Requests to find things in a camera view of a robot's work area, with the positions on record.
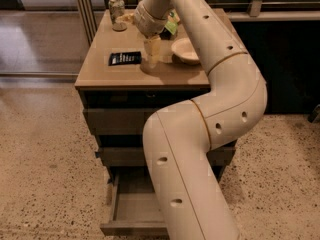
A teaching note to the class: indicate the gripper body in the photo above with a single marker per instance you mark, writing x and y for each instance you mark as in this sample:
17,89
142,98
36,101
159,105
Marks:
147,23

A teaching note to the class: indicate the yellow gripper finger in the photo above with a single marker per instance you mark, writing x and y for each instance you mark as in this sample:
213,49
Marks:
152,53
126,18

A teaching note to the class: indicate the black rxbar chocolate bar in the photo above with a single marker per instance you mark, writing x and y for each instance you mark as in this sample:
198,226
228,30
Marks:
124,58

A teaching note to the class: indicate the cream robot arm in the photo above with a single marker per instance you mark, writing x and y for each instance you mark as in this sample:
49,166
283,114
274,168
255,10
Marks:
177,138

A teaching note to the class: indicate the grey three-drawer cabinet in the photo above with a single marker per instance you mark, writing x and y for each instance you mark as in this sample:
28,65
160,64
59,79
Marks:
110,74

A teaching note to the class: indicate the grey top drawer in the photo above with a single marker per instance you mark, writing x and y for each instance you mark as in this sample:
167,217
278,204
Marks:
128,121

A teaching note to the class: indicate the grey open bottom drawer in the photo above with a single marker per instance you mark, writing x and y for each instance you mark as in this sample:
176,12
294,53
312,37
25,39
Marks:
134,207

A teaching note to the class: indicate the silver green soda can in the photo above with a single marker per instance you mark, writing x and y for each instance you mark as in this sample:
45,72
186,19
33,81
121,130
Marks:
116,10

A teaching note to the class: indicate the green chip bag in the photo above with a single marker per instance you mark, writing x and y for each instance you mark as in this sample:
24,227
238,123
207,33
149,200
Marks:
171,27

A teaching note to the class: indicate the beige paper bowl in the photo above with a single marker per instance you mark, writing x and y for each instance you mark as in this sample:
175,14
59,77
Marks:
184,50

